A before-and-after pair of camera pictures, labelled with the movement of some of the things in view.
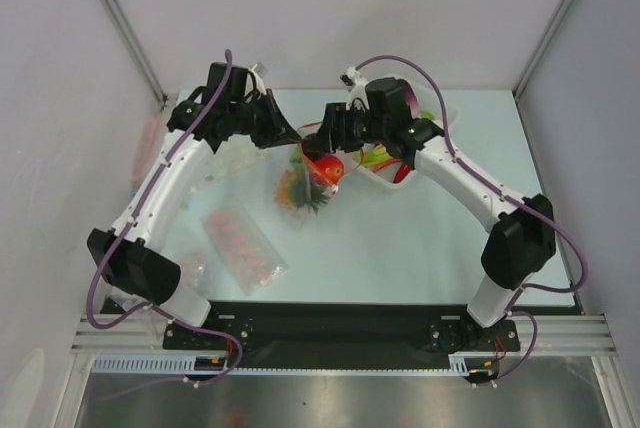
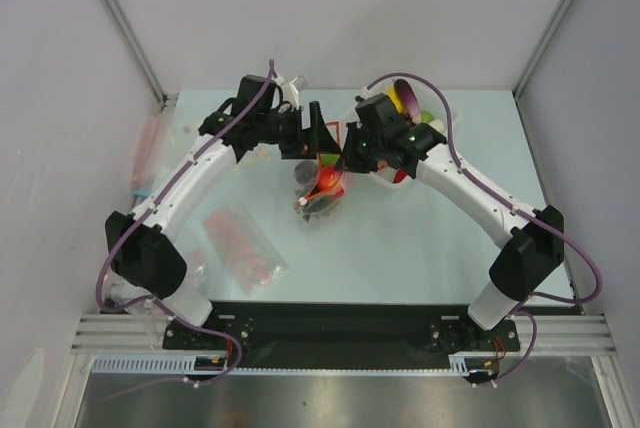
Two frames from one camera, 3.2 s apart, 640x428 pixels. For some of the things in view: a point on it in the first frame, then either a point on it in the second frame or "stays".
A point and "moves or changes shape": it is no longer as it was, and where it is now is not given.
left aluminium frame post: [123, 25] stays
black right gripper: [329, 126] → [362, 149]
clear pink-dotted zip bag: [250, 256] stays
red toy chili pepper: [402, 173] stays
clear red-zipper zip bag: [303, 186] moves or changes shape
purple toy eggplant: [412, 101] stays
